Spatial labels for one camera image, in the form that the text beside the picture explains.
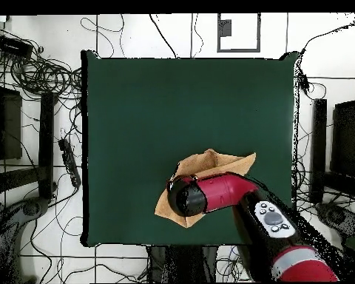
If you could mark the grey stand base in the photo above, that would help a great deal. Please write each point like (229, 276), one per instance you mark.
(337, 216)
(32, 207)

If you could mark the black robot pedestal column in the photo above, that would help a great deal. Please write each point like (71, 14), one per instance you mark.
(180, 263)

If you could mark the small black power adapter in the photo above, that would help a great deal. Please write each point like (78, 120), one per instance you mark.
(304, 82)

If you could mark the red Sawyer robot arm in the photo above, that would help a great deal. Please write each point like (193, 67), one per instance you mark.
(224, 192)

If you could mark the dark green table cloth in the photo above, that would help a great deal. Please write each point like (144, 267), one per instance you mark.
(224, 118)

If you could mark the black rectangular box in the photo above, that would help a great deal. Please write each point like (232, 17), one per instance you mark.
(11, 46)

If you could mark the long black power strip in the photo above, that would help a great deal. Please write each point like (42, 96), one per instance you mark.
(68, 159)

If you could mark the tan terry towel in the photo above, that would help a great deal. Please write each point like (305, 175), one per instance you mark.
(207, 162)

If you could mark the small dark grey box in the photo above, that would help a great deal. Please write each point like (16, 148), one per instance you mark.
(225, 28)

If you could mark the grey square floor frame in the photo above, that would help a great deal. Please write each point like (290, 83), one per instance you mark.
(238, 50)

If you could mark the black metal frame stand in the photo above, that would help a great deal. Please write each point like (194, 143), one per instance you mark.
(319, 148)
(46, 142)

